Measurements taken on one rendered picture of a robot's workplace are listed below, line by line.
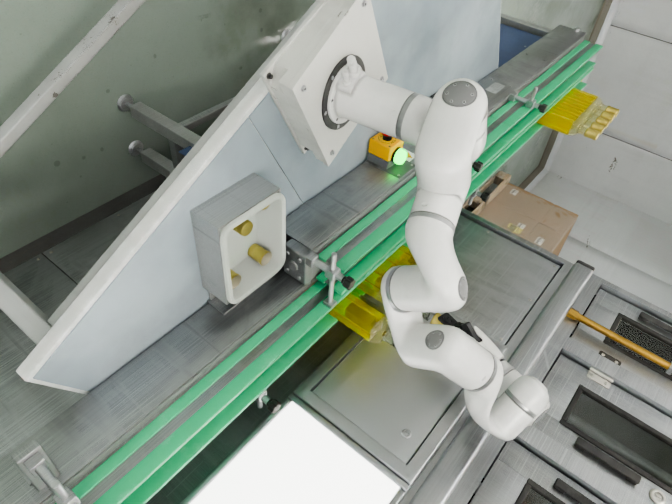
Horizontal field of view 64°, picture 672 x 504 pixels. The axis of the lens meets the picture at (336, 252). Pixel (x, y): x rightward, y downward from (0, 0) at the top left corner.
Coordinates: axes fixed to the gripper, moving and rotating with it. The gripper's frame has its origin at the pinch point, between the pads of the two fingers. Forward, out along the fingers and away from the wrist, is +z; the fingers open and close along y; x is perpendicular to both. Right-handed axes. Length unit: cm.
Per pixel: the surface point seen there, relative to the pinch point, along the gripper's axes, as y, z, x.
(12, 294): 18, 45, 80
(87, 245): -15, 90, 59
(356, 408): -12.9, -0.1, 25.9
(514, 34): 14, 89, -125
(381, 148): 21, 44, -12
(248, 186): 33, 34, 33
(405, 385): -12.8, -2.0, 12.1
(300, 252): 15.3, 27.1, 24.5
